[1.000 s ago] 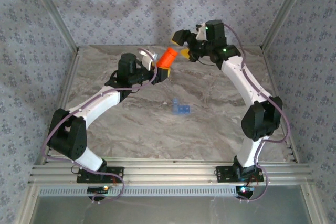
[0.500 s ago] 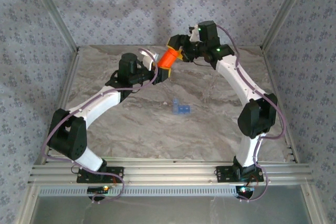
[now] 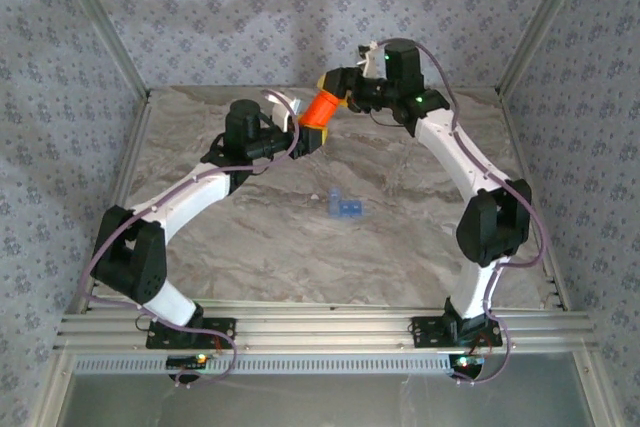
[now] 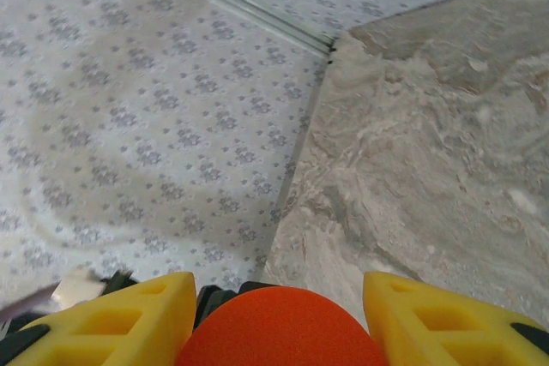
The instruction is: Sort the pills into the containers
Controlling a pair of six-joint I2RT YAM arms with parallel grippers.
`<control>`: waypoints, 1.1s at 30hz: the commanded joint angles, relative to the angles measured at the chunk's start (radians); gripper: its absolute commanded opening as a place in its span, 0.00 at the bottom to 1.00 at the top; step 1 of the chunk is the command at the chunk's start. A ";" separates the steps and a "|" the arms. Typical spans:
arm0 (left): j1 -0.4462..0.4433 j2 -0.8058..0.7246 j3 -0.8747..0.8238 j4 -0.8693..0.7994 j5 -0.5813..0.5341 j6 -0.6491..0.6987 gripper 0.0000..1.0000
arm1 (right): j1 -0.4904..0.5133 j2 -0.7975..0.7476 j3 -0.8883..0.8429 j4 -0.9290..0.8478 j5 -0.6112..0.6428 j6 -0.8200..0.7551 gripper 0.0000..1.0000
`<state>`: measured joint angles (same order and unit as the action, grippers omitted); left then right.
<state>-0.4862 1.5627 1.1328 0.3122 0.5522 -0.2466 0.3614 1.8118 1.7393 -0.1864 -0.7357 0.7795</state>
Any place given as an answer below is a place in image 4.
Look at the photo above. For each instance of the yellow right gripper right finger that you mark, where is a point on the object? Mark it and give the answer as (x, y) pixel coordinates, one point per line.
(450, 331)

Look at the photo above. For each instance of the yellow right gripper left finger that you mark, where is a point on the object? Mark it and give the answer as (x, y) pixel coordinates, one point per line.
(107, 331)

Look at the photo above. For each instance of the orange pill bottle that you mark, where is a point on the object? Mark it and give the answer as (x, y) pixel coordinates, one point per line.
(279, 331)

